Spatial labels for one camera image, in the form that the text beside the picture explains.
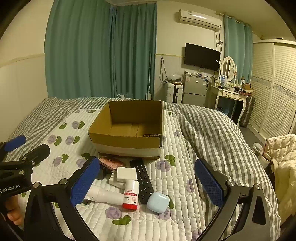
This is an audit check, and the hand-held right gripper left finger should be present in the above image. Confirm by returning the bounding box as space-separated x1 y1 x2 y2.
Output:
22 157 102 241

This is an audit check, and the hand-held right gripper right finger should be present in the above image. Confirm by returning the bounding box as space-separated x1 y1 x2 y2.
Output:
194 158 281 241

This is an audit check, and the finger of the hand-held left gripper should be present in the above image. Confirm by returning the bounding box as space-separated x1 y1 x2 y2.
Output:
0 135 26 163
0 144 51 172

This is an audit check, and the small black item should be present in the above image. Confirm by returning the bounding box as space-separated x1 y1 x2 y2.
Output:
96 169 112 181

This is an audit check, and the white cylindrical device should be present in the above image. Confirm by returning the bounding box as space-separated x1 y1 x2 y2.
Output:
84 184 124 206

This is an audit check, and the pink wallet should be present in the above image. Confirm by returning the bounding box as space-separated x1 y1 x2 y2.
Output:
99 156 126 172

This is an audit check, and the small white box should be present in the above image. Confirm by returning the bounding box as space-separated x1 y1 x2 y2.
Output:
116 167 137 182

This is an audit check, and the white bottle with red cap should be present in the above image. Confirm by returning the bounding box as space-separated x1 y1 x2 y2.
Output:
122 180 140 211

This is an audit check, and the light blue earbud case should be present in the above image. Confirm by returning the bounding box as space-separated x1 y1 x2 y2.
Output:
146 192 170 213

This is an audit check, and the black remote control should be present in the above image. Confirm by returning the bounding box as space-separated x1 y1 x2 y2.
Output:
129 159 155 205

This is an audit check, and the cardboard box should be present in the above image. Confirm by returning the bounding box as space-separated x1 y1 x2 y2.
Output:
87 100 165 160

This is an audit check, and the person's left hand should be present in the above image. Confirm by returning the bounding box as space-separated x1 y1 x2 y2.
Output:
4 197 25 226

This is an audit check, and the grey checkered blanket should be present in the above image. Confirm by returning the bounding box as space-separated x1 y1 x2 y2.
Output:
7 96 281 241

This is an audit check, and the white trash can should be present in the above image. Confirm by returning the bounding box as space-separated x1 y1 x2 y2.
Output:
252 142 263 159

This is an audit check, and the white cup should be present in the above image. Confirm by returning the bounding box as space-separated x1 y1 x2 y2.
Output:
260 152 272 168

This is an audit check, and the cream quilted jacket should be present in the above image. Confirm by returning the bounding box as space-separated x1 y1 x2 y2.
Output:
264 134 296 225

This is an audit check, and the dark suitcase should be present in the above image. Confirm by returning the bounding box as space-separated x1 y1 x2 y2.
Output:
239 95 255 128

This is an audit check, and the white vanity table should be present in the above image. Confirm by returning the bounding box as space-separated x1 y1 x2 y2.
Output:
209 82 250 127

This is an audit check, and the silver refrigerator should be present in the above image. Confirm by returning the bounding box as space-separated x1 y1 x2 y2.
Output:
182 74 208 107

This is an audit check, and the white drawer cabinet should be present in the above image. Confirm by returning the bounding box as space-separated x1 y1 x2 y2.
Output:
165 82 184 104

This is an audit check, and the wide teal curtain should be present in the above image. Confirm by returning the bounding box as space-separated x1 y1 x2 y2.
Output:
45 0 114 100

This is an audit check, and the white mop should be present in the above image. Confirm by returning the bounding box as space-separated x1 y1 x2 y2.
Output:
145 53 154 100

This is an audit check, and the white slatted wardrobe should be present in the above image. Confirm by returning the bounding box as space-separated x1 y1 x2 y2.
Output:
243 39 296 145

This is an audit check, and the white oval vanity mirror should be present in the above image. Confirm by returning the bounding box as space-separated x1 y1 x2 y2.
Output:
220 56 238 83

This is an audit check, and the teal curtain beside wardrobe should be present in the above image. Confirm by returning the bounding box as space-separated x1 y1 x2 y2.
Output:
224 15 253 84

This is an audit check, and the narrow teal curtain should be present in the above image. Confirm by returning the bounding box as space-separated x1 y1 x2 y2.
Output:
110 2 158 100

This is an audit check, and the white air conditioner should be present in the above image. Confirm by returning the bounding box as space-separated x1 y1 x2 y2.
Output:
178 9 223 31

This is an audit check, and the small picture frame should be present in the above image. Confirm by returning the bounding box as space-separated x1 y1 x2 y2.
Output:
218 75 228 90

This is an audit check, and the black wall television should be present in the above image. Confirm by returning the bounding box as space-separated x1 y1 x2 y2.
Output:
184 43 221 72

